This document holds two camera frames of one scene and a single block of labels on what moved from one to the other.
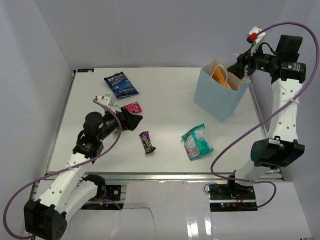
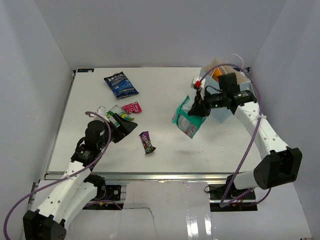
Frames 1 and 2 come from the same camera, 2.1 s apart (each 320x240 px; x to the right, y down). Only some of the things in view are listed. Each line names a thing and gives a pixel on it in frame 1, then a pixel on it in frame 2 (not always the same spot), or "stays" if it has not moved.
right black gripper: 237,69 -> 200,107
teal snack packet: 196,143 -> 189,124
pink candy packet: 133,107 stays
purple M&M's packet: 146,142 stays
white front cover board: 179,210 stays
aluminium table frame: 153,130 stays
